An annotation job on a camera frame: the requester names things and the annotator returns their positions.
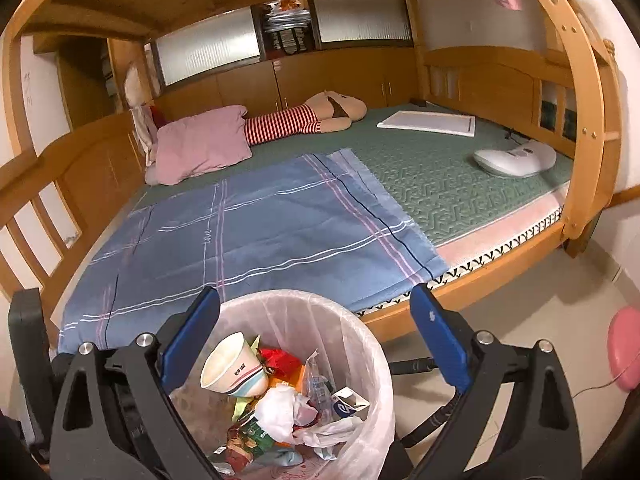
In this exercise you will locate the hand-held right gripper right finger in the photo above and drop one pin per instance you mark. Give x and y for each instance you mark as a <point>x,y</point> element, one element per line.
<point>440,330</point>

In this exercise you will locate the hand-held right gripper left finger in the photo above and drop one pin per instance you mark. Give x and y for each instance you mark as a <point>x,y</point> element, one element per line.
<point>192,330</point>

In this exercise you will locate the striped paper cup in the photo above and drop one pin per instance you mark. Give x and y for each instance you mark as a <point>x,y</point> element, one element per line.
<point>232,365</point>

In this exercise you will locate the red wrapper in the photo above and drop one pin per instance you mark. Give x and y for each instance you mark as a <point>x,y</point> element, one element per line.
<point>280,360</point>

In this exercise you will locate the white round waste bin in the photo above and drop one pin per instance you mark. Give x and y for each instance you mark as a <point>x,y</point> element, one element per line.
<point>372,410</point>

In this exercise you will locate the orange wrapper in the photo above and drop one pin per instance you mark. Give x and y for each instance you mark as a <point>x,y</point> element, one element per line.
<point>285,380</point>

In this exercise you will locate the blue and white small carton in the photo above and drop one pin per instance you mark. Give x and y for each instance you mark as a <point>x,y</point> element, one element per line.
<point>347,402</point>

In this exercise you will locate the white tissue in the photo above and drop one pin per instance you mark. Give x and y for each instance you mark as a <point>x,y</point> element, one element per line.
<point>280,412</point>

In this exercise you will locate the green printed clear package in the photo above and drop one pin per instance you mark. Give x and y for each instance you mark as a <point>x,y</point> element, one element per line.
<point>257,435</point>

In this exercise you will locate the clear plastic wrapper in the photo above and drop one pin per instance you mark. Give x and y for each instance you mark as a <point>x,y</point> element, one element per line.
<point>317,380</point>

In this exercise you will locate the clear plastic bag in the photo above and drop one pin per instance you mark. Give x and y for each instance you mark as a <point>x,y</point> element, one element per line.
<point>325,432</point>

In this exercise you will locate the light blue plastic piece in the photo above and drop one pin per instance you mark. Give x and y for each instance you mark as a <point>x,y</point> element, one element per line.
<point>282,459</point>

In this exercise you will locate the black stand legs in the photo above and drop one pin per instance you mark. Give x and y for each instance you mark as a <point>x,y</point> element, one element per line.
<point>415,366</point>

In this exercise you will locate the patterned mattress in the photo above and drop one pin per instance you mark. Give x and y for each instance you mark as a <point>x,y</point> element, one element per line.
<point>500,245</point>

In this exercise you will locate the blue plaid blanket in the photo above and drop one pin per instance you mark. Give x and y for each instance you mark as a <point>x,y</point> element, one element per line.
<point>250,240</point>

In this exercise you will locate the green quilted mattress pad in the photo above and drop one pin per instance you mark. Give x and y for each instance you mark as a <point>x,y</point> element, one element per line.
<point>440,175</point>

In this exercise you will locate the grey small pillow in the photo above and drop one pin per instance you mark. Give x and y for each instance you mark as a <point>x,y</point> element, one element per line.
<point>151,176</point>

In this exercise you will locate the pink pillow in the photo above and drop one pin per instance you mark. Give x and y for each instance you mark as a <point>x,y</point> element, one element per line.
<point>200,145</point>

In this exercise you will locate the pink round device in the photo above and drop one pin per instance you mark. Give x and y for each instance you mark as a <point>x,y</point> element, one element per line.
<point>626,350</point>

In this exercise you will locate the hanging white and red clothes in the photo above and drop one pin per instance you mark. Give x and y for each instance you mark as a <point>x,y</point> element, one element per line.
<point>144,132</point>

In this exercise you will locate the white flat board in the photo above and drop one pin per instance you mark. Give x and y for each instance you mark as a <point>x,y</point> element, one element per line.
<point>425,122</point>

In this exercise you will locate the plush doll striped shirt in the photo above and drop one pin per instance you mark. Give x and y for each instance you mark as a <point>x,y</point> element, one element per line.
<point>280,125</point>

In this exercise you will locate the frosted glass window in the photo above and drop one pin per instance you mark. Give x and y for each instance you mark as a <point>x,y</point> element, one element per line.
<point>210,47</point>
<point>362,20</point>

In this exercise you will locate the stack of papers and bags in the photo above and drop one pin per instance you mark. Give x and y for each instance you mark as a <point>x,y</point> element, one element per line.
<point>287,27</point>

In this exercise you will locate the wooden bunk bed frame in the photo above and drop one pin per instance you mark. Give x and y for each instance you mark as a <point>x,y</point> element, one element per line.
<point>475,85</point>

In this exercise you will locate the wooden wall cabinets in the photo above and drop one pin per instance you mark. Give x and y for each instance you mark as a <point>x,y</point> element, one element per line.
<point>250,82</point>

